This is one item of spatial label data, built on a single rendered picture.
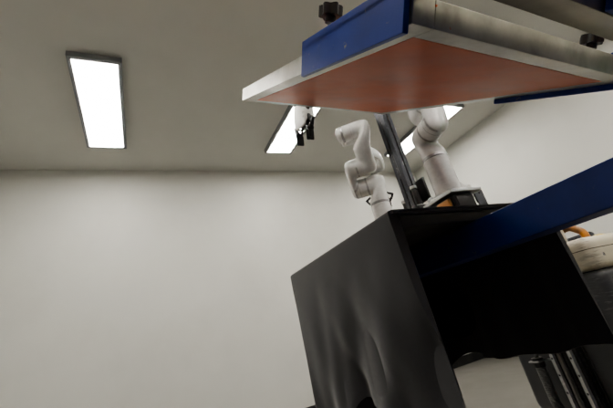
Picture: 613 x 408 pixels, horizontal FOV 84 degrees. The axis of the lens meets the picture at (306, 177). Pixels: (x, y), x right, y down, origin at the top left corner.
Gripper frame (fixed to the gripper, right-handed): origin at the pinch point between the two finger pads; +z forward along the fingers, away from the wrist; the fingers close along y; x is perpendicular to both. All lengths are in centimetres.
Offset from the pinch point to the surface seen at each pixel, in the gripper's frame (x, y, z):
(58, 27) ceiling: 109, 141, -115
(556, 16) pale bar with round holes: 6, -95, 9
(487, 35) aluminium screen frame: 15, -90, 11
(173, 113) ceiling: 30, 223, -90
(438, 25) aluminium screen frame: 25, -90, 11
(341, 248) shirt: 22, -57, 40
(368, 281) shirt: 22, -65, 46
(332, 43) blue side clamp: 30, -74, 5
